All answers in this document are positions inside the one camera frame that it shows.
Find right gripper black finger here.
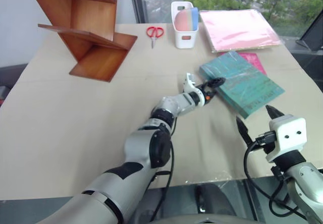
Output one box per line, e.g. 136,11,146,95
235,116,253,147
265,104,285,121

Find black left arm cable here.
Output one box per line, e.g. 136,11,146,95
148,117,176,221

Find blue sponge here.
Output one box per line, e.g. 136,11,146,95
190,7,199,31

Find silver robot torso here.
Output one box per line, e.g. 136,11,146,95
150,214,257,224

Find teal book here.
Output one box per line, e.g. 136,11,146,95
199,50,286,120

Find pink paper stack in sleeve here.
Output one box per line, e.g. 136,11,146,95
199,9,283,53

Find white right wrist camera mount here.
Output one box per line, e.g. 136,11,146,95
264,115,307,163

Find pink round sponge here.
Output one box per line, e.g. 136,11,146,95
174,10,194,32

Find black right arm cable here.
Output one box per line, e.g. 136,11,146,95
243,132,307,221

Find red handled scissors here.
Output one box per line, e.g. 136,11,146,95
146,26,165,49

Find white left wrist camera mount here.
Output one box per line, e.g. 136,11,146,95
182,72,206,108

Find white plastic basket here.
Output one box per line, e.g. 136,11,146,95
171,1,200,49

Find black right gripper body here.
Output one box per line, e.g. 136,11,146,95
253,131,278,155

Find black stand by window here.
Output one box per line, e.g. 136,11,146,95
294,19,323,51

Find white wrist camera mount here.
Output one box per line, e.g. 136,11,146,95
264,115,307,163
182,72,206,108

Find wooden bookshelf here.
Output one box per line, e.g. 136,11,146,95
25,0,138,83

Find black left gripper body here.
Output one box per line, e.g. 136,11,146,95
201,82,217,105

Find beige table cover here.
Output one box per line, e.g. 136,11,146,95
0,23,323,202

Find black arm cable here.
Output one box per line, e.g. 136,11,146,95
148,117,176,221
243,132,307,221

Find pink book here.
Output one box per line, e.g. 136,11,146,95
219,52,268,76

